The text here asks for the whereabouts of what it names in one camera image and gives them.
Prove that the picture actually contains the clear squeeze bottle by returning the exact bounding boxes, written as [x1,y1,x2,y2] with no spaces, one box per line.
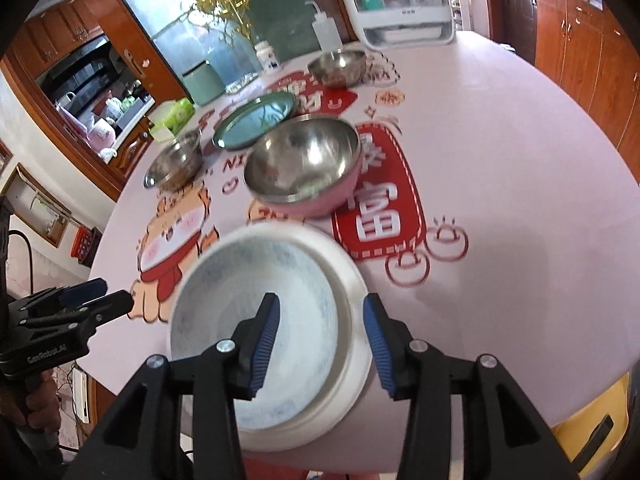
[305,1,344,54]

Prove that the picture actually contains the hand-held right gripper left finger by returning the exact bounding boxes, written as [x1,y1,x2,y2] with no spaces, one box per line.
[65,291,282,480]

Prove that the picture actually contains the green plate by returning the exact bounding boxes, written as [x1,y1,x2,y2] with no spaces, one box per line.
[211,91,299,151]

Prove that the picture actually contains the dark wooden entry door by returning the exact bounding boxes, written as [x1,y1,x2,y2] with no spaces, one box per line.
[497,0,538,67]

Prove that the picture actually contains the black cable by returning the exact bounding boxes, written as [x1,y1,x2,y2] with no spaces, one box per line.
[0,195,38,301]

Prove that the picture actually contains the white plate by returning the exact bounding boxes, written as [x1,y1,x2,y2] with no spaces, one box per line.
[169,222,374,453]

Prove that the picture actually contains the small steel bowl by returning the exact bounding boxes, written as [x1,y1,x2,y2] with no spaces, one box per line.
[306,49,368,89]

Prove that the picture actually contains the wooden kitchen base cabinet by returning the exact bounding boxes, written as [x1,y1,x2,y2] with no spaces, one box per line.
[100,110,156,196]

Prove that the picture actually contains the pink-sided steel bowl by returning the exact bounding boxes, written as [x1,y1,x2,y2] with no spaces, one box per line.
[242,115,363,219]

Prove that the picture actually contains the large flat-rimmed steel bowl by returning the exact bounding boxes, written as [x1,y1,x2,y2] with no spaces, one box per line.
[144,130,205,192]

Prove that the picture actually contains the pink plastic bag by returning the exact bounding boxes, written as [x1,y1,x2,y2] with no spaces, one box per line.
[86,120,117,150]

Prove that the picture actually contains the blue patterned porcelain plate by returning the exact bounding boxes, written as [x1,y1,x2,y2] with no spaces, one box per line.
[167,230,352,431]

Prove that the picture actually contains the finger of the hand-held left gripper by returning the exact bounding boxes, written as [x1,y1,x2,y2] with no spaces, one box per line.
[82,290,136,331]
[59,277,108,307]

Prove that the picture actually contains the green tissue box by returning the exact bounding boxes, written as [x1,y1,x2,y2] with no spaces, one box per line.
[148,97,196,141]

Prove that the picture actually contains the yellow chair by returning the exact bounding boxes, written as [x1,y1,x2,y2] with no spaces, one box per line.
[550,375,632,476]

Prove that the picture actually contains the silver blister pack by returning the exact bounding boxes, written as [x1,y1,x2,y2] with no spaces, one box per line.
[225,74,261,96]

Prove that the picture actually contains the white pill bottle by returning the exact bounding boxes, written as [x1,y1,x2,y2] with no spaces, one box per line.
[254,41,281,72]

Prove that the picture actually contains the white countertop sterilizer cabinet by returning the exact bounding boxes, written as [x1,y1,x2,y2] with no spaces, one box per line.
[332,0,457,51]

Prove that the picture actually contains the mint green canister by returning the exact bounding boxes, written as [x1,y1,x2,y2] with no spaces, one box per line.
[181,59,226,107]

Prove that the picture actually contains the wood-framed wall niche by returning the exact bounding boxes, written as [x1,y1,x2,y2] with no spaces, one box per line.
[0,162,73,248]

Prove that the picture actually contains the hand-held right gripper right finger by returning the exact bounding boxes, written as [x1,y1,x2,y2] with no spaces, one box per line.
[362,292,566,480]

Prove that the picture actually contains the wooden kitchen wall cabinet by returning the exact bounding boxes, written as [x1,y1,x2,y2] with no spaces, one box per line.
[10,2,106,78]

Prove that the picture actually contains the wooden sideboard cabinet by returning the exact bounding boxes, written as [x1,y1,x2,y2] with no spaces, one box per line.
[532,0,640,162]

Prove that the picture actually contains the person's left hand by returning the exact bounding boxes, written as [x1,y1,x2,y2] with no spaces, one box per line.
[0,369,63,456]

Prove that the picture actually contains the white power strip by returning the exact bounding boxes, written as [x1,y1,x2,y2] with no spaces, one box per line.
[74,369,92,427]

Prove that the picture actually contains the frosted glass sliding door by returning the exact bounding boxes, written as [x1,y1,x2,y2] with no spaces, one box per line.
[97,0,358,107]

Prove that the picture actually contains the metal door handle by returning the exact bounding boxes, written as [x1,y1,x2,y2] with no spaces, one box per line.
[122,49,148,78]

